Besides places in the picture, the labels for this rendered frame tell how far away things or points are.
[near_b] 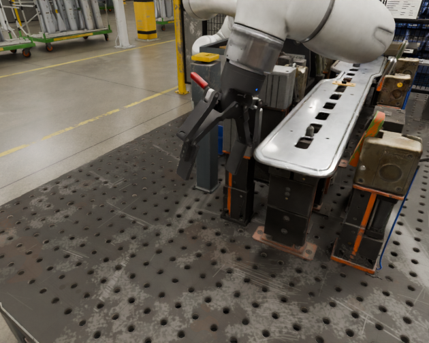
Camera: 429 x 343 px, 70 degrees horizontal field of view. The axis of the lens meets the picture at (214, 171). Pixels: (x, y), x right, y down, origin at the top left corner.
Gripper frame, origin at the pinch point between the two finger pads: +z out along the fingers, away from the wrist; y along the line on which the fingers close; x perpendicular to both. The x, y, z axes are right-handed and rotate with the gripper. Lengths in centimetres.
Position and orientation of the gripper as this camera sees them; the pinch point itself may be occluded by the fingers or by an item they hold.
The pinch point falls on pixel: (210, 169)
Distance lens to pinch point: 60.6
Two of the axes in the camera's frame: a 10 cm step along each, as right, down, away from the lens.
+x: 6.5, 5.0, -5.8
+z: -3.2, 8.7, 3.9
